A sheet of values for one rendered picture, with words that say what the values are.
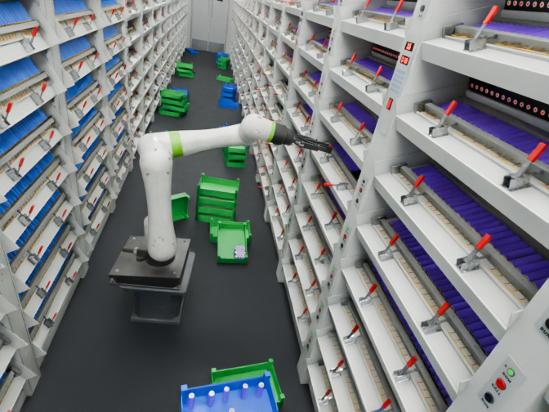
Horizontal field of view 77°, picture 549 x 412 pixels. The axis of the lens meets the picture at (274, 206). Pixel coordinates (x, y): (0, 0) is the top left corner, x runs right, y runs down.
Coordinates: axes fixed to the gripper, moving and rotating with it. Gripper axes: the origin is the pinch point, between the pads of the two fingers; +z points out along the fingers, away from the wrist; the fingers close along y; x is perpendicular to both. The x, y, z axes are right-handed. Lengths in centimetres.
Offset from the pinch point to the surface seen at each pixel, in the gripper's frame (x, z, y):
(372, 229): -6, 4, 56
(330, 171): -6.7, 3.2, 10.2
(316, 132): 0.7, 0.8, -17.9
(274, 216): -83, 17, -70
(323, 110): 12.6, -0.8, -16.4
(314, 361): -83, 17, 52
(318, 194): -24.0, 7.2, 1.0
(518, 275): 18, 3, 104
